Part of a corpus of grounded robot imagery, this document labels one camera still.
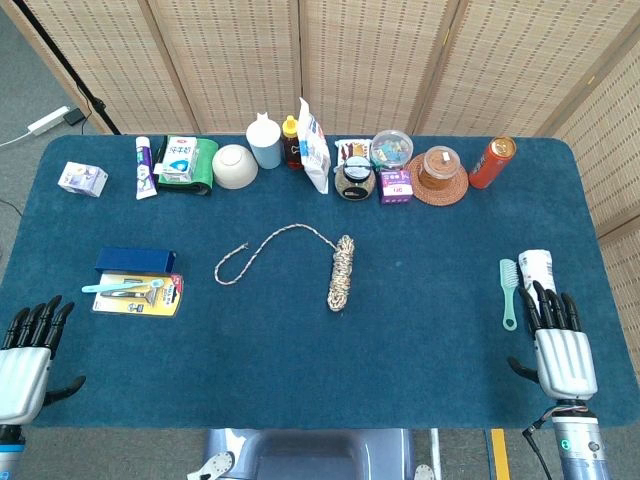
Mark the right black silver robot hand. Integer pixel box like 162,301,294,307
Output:
506,280,599,402

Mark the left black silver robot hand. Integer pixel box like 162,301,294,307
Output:
0,294,87,426

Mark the beige braided rope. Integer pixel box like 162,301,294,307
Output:
214,223,356,313

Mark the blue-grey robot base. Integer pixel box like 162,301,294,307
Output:
187,428,436,480

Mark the yellow razor blister pack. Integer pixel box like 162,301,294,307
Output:
91,270,185,318

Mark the mint green comb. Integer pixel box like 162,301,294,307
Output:
498,258,519,332

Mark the white bottle yellow cap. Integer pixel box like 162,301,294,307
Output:
517,248,557,321

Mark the light blue toothbrush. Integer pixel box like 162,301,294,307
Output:
81,278,166,295

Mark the dark blue rectangular box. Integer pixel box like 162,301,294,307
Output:
94,246,178,275

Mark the orange red drink can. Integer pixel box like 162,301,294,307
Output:
468,135,517,190

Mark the small purple white box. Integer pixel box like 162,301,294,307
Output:
57,161,109,198

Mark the clear jar of rubber bands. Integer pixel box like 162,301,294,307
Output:
417,145,462,190

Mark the purple cardboard box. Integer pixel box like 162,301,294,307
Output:
378,168,415,205

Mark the white purple toothpaste tube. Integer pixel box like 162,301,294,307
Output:
134,136,159,201

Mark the white power strip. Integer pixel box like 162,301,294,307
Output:
27,105,71,137

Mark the blue carpet table mat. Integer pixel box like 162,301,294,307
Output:
0,133,640,430

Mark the white blue carton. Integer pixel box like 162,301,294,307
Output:
160,135,199,184

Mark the clear round clip box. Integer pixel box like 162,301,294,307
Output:
369,129,415,171

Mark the glass jar black lid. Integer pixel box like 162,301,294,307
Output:
334,155,377,201

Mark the green folded cloth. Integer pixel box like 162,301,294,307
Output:
154,135,220,196

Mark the cream ceramic bowl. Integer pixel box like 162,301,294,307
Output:
211,144,260,191

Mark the red white snack packet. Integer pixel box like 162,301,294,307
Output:
333,138,374,174

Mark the white snack bag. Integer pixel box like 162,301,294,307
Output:
296,97,332,195

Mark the black tripod stand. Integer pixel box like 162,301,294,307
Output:
10,0,123,136

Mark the light blue lidded cup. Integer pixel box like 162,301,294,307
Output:
245,112,283,170

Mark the honey squeeze bottle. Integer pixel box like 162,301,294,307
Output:
281,115,305,171

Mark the bamboo folding screen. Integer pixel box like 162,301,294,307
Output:
0,0,640,386

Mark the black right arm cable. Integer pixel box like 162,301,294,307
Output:
522,418,556,480

